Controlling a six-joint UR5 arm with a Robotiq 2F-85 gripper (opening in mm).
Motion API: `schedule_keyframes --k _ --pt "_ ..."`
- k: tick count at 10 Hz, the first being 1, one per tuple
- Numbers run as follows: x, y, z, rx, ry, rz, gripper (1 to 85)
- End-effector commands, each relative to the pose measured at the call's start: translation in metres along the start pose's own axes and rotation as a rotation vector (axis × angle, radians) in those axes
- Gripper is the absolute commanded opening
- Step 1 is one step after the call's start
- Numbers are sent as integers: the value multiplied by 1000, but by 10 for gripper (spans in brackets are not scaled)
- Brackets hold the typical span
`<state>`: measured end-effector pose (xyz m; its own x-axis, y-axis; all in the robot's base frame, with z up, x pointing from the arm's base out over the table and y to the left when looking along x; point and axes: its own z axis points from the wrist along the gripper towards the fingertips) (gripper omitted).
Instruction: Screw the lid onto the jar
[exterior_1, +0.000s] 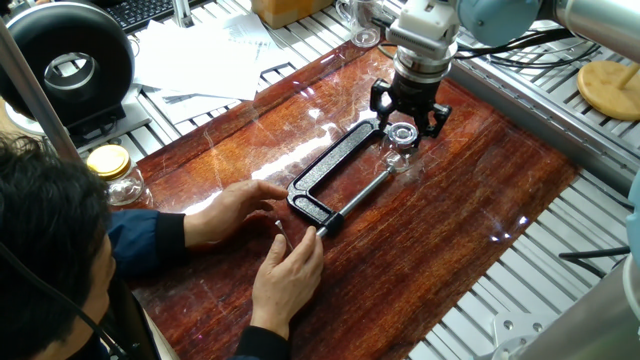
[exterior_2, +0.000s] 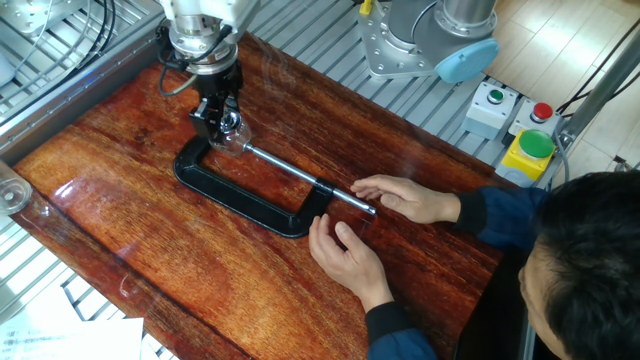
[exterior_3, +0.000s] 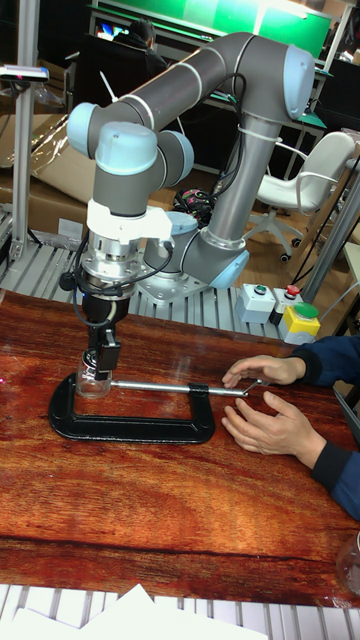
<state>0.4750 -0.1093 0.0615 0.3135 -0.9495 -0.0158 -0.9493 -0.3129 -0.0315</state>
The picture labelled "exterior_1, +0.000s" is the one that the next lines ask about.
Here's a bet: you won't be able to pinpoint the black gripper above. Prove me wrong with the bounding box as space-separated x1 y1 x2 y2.
369 72 453 140

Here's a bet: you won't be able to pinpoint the white round jar lid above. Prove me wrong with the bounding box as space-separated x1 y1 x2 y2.
387 122 419 149

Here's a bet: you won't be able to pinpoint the small clear glass jar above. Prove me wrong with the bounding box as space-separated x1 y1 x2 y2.
380 130 421 174

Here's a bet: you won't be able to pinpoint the black C-clamp with steel screw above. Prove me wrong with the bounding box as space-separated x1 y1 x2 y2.
274 118 399 252

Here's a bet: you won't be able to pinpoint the person's right forearm dark sleeve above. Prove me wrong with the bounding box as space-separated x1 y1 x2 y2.
230 324 292 360

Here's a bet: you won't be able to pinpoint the person's left forearm blue sleeve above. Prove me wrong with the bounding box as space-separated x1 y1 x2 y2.
107 208 190 279

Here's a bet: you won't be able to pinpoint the clear glass storage jar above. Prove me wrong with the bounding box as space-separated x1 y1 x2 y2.
97 164 147 208

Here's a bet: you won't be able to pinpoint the gold metal jar lid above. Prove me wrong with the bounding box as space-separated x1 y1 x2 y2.
86 144 133 182

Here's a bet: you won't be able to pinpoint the person's left hand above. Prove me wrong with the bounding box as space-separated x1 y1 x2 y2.
182 178 290 248

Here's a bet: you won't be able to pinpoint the person's right hand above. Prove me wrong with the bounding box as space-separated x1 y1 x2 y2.
249 225 325 341

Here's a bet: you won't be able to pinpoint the clear glass mug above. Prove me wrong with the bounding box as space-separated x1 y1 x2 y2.
335 0 389 49

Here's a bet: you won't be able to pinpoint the orange cardboard box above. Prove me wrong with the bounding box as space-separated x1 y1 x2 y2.
250 0 321 30

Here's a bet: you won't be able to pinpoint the round wooden disc stand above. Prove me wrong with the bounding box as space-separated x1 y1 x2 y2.
576 55 640 123

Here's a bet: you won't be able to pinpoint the white paper sheet with drawing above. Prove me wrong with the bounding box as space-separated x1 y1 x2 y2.
155 88 242 126

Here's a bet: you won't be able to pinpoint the white printed paper sheets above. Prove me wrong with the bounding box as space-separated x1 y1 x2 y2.
130 12 292 102

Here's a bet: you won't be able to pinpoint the short aluminium upright profile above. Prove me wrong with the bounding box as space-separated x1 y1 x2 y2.
172 0 195 29

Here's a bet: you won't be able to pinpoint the black computer keyboard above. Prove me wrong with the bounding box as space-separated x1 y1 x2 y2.
102 0 211 34

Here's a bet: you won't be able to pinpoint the black table side panel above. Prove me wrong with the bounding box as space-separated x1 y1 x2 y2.
104 277 162 360

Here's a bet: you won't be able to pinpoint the person's head black hair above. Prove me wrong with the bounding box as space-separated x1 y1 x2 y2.
0 137 118 360

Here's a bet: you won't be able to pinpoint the white plastic wrist bracket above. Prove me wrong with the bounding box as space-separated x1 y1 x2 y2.
384 0 461 59

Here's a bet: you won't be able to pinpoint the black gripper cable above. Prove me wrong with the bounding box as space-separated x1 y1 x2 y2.
372 17 576 62

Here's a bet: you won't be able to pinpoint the black cable bundle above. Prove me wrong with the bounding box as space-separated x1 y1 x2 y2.
487 42 602 70

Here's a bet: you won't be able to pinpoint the thick black cable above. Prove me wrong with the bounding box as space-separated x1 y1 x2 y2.
558 245 633 280

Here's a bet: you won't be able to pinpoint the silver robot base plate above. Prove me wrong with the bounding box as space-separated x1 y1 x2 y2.
487 312 559 360

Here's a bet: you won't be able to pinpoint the grey metal base plate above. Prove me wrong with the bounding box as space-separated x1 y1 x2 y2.
69 87 154 154

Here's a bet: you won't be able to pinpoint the aluminium frame post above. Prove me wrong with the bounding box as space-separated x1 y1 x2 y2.
0 19 84 161

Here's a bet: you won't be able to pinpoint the black ring-shaped lamp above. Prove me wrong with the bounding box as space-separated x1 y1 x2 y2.
0 1 136 146

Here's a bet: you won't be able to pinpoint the long black hanging cable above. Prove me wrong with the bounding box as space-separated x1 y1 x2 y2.
0 243 127 359

